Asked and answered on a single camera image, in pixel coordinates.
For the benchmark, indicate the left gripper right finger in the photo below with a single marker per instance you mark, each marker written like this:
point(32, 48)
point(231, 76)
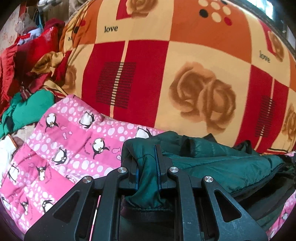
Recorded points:
point(163, 164)

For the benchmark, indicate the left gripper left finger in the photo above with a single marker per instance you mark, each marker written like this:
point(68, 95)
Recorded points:
point(131, 181)

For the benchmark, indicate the dark green puffer jacket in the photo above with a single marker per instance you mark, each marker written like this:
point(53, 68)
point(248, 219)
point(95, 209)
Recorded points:
point(261, 184)

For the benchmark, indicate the red clothes pile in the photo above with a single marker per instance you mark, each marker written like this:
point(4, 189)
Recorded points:
point(28, 66)

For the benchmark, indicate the pink penguin quilt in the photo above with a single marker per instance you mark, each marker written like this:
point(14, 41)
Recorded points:
point(71, 141)

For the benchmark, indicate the orange red rose blanket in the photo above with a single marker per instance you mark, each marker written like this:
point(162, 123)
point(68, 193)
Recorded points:
point(193, 67)

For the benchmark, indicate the light green garment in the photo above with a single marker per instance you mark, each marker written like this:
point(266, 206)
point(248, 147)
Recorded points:
point(22, 112)

